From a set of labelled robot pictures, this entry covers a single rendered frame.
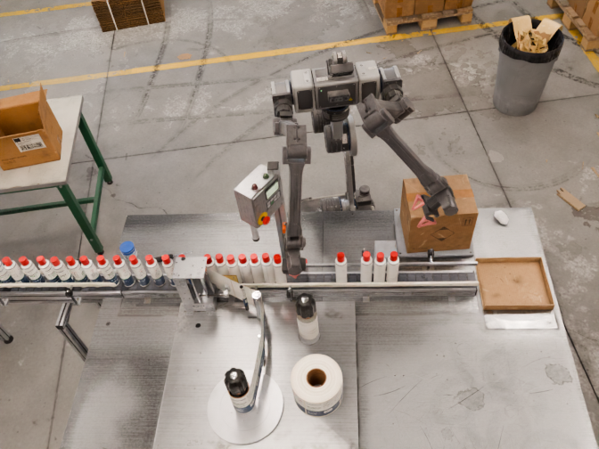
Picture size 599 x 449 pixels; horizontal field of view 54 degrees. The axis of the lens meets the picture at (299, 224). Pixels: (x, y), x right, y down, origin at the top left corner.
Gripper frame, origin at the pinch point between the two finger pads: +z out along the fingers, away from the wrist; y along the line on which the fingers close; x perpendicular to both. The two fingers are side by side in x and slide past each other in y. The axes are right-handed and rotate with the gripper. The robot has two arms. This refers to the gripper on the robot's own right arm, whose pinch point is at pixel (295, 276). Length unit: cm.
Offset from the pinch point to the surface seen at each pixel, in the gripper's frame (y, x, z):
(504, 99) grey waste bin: 148, 222, 81
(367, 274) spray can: 31.9, 4.0, 5.2
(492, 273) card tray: 90, 13, 17
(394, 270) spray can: 43.6, 3.9, 1.8
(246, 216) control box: -18.1, 7.7, -31.6
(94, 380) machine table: -87, -39, 20
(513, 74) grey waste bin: 150, 218, 55
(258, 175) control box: -12, 17, -46
